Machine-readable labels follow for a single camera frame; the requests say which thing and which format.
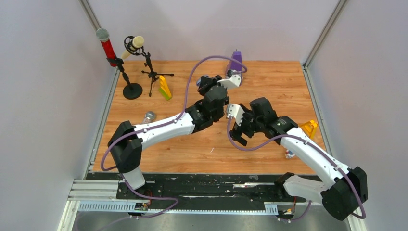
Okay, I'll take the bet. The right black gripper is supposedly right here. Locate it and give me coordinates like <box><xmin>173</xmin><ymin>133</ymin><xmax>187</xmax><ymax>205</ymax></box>
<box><xmin>229</xmin><ymin>107</ymin><xmax>264</xmax><ymax>146</ymax></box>

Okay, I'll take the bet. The lavender oval charging case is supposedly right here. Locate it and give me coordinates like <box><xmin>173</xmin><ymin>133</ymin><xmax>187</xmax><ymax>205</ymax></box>
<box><xmin>196</xmin><ymin>76</ymin><xmax>208</xmax><ymax>87</ymax></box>

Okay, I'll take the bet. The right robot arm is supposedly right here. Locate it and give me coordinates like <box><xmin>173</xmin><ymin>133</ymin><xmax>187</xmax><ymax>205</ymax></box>
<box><xmin>226</xmin><ymin>97</ymin><xmax>368</xmax><ymax>220</ymax></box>

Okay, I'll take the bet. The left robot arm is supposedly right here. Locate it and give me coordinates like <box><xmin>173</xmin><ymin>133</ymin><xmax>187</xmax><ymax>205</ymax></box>
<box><xmin>108</xmin><ymin>76</ymin><xmax>235</xmax><ymax>199</ymax></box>

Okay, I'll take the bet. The purple metronome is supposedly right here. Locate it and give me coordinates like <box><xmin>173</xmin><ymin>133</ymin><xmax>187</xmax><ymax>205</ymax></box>
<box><xmin>226</xmin><ymin>50</ymin><xmax>242</xmax><ymax>77</ymax></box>

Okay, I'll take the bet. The yellow green toy block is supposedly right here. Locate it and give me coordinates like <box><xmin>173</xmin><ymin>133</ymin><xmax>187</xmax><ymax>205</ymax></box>
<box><xmin>158</xmin><ymin>76</ymin><xmax>172</xmax><ymax>101</ymax></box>

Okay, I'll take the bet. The small red white toy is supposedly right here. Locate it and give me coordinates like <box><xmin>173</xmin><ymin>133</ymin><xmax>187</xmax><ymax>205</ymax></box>
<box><xmin>285</xmin><ymin>150</ymin><xmax>295</xmax><ymax>159</ymax></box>

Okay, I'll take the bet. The silver glitter microphone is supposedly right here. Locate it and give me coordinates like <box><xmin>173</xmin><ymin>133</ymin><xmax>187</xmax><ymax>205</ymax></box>
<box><xmin>142</xmin><ymin>111</ymin><xmax>156</xmax><ymax>124</ymax></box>

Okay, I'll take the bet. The colourful toy truck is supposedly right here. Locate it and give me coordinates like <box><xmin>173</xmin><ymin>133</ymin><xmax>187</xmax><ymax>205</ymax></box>
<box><xmin>299</xmin><ymin>120</ymin><xmax>319</xmax><ymax>139</ymax></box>

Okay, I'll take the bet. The black round-base mic stand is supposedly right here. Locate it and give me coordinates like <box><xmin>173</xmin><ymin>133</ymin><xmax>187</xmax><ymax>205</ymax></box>
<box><xmin>106</xmin><ymin>57</ymin><xmax>143</xmax><ymax>100</ymax></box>

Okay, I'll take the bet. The beige condenser microphone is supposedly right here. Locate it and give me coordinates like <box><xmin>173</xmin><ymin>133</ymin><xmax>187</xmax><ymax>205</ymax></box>
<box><xmin>121</xmin><ymin>36</ymin><xmax>144</xmax><ymax>59</ymax></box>

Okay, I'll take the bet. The red microphone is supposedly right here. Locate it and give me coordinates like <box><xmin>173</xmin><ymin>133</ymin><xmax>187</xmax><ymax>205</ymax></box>
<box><xmin>96</xmin><ymin>28</ymin><xmax>117</xmax><ymax>67</ymax></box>

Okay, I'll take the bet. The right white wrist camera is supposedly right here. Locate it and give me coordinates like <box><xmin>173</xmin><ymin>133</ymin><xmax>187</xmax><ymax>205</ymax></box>
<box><xmin>226</xmin><ymin>103</ymin><xmax>244</xmax><ymax>126</ymax></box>

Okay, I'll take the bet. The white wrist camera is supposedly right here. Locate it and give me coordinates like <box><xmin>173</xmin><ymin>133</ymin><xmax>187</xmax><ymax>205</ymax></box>
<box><xmin>226</xmin><ymin>103</ymin><xmax>244</xmax><ymax>126</ymax></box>
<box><xmin>217</xmin><ymin>74</ymin><xmax>242</xmax><ymax>89</ymax></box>

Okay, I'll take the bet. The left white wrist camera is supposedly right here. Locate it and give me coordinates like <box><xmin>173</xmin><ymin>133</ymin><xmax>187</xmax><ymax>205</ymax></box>
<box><xmin>217</xmin><ymin>74</ymin><xmax>242</xmax><ymax>89</ymax></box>

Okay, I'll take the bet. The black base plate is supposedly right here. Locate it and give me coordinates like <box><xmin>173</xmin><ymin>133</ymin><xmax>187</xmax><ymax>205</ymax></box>
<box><xmin>86</xmin><ymin>172</ymin><xmax>306</xmax><ymax>212</ymax></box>

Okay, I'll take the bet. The slotted cable duct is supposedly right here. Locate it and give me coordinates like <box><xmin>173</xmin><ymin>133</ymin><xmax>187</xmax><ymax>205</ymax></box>
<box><xmin>78</xmin><ymin>201</ymin><xmax>279</xmax><ymax>215</ymax></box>

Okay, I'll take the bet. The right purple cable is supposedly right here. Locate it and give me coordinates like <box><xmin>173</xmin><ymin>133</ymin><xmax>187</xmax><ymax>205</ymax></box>
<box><xmin>227</xmin><ymin>116</ymin><xmax>366</xmax><ymax>222</ymax></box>

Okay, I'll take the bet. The aluminium frame rail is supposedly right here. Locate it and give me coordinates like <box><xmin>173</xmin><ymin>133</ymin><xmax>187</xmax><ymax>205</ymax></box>
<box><xmin>68</xmin><ymin>180</ymin><xmax>120</xmax><ymax>201</ymax></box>

